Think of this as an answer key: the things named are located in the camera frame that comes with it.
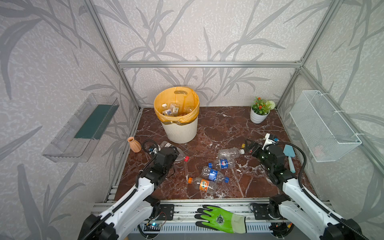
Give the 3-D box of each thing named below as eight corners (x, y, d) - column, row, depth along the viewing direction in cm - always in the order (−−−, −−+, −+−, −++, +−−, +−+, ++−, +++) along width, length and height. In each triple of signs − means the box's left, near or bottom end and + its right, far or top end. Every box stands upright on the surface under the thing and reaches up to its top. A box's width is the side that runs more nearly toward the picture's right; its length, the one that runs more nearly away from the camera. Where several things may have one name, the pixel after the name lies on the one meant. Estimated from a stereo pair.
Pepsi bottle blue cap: (211, 176, 88) (211, 172, 83) (207, 163, 93) (208, 159, 88) (235, 170, 90) (237, 166, 85) (231, 158, 95) (232, 153, 90)
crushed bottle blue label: (199, 176, 87) (199, 173, 84) (202, 168, 91) (202, 165, 87) (222, 185, 84) (223, 182, 81) (224, 176, 87) (225, 173, 84)
